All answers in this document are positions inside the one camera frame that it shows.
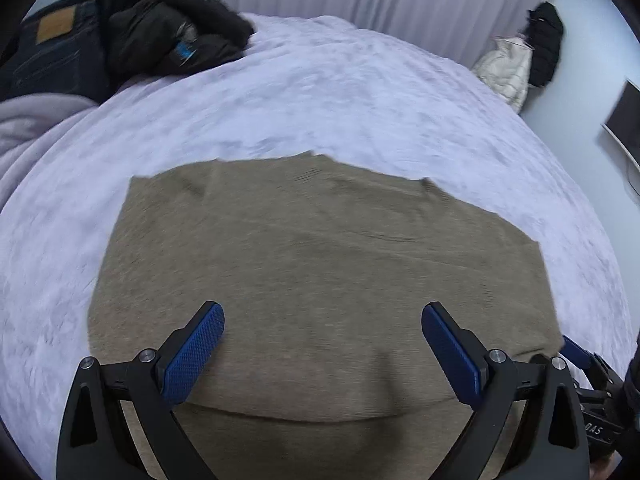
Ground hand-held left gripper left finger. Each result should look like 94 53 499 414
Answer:
56 301 226 480

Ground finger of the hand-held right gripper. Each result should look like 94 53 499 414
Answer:
560 335 626 396

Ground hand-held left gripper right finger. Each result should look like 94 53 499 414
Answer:
421 302 591 480

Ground tan knit sweater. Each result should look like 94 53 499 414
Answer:
87 152 566 480

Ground grey fleece blanket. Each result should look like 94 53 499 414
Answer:
0 95 101 211

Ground white hanging puffer jacket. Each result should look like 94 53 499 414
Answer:
471 35 535 113

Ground lavender fleece bed blanket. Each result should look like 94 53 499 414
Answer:
0 12 633 480

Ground black hanging jacket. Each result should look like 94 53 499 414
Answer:
527 2 565 88

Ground dark blue jeans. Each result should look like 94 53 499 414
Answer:
0 0 116 103

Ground black puffer jacket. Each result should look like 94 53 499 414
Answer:
72 0 256 78

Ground white pleated curtain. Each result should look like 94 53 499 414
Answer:
170 0 581 68

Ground wall-mounted curved television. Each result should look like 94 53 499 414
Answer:
601 78 640 171

